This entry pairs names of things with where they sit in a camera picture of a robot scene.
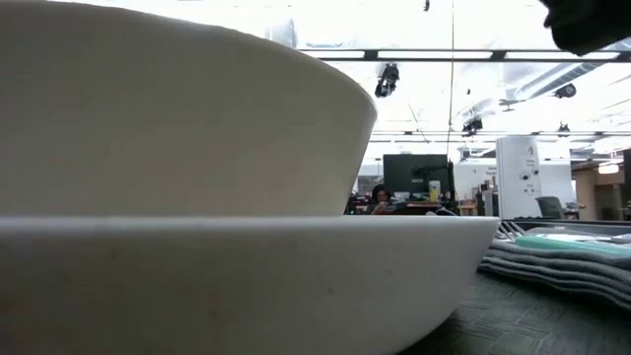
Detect silver fork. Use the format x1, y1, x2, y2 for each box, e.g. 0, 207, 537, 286
495, 220, 631, 244

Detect white plate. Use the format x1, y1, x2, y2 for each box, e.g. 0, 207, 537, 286
0, 215, 501, 355

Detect gray office chair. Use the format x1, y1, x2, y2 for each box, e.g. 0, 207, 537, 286
535, 196, 567, 221

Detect thin hanging cable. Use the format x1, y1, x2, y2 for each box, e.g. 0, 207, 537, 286
445, 0, 456, 158

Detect green handled cutlery piece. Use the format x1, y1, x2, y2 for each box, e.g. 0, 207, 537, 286
515, 234, 631, 257

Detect black textured serving tray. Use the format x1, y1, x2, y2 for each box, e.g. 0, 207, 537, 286
398, 218, 631, 355

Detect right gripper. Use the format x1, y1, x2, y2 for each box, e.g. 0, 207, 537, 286
539, 0, 631, 56

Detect gray cloth napkin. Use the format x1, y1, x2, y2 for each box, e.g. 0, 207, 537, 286
477, 235, 631, 311

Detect black monitor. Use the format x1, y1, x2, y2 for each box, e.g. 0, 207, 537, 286
383, 154, 456, 201

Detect beige bowl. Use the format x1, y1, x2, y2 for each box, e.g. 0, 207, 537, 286
0, 0, 379, 217

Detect white pillar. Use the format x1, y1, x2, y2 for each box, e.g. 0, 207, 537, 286
495, 136, 542, 221

